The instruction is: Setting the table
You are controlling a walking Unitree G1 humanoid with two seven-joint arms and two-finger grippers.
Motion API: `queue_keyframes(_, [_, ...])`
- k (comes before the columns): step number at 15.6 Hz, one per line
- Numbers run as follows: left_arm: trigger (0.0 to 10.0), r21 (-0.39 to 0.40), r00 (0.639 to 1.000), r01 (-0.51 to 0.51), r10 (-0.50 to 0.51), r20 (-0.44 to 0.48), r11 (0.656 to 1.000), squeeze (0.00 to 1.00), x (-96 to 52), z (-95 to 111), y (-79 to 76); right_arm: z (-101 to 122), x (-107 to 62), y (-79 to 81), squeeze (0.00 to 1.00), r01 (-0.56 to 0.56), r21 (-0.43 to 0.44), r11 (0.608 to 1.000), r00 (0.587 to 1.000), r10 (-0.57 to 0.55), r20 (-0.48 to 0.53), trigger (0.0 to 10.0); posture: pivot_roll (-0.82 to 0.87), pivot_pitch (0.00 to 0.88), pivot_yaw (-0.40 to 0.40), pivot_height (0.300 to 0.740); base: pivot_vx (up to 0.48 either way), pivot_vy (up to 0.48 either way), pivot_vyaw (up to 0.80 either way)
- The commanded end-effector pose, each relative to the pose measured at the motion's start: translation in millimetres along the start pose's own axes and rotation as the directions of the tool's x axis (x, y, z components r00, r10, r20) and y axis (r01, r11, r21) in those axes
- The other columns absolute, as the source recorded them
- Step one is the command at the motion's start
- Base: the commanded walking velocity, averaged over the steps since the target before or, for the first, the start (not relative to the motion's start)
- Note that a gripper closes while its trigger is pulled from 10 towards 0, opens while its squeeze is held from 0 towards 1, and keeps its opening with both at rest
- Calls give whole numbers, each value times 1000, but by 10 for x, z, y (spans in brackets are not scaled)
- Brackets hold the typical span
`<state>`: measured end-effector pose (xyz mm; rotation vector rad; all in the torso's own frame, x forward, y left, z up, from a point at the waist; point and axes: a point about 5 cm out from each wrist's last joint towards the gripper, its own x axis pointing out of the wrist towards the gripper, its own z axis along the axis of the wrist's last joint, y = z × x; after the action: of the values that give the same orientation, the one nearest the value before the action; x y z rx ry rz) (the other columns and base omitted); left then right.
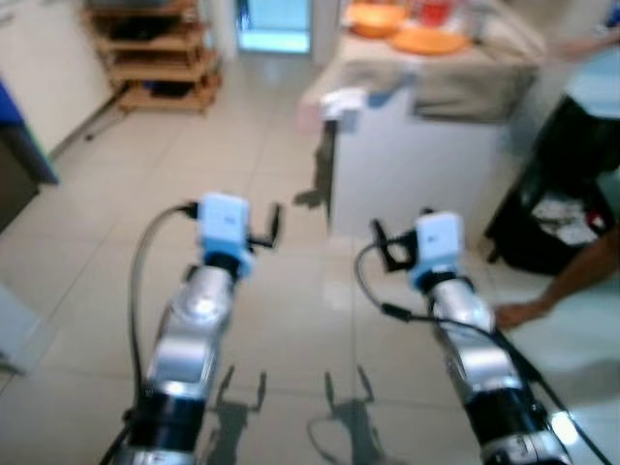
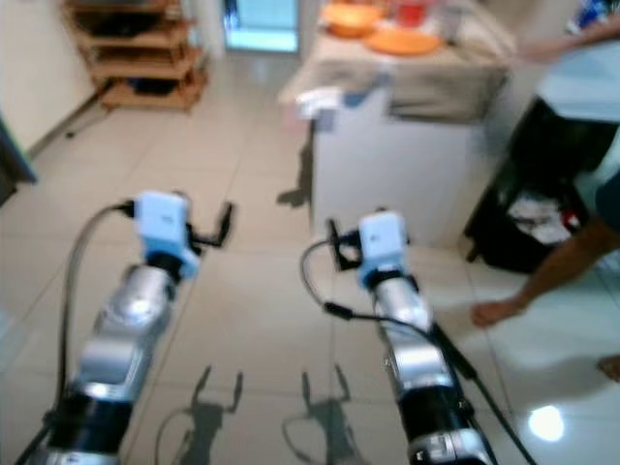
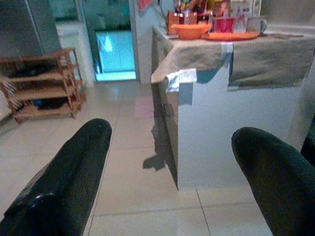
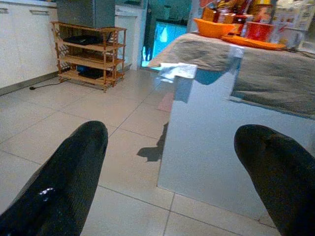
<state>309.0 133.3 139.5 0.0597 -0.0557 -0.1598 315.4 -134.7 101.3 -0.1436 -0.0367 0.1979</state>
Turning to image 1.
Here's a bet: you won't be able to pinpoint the orange plastic plate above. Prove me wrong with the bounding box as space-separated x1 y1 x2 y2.
389 26 471 57

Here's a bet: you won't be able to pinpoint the white crumpled clothes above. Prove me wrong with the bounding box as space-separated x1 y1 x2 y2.
531 194 611 248

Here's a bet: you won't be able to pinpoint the person's bare leg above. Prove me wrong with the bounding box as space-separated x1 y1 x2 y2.
494 228 620 330

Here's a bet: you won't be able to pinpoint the black laundry bag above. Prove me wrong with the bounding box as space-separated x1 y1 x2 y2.
484 95 620 277

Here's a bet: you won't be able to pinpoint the bright glass door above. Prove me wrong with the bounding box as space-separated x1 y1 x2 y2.
236 0 314 55

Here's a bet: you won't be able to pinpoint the wooden slatted shelf rack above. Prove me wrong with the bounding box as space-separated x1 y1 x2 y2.
85 0 223 115

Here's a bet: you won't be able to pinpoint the orange plastic bowl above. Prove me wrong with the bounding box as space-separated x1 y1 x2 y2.
345 0 409 40

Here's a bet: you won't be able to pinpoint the red plastic cup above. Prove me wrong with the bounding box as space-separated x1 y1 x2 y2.
418 0 454 28

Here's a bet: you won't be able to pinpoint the dark cabinet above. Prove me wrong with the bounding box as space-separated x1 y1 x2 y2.
0 77 59 233

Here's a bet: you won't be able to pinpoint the white counter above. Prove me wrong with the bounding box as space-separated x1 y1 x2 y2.
565 48 620 119

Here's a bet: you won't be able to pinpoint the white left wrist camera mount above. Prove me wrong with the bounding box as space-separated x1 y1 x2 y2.
198 192 256 280

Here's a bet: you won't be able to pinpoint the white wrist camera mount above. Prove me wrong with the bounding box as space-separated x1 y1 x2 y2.
198 192 256 280
409 209 465 290

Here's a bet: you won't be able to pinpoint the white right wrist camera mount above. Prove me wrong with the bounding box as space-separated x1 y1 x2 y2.
409 209 465 290

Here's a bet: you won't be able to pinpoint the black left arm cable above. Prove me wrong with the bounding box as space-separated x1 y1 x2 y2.
126 201 202 388

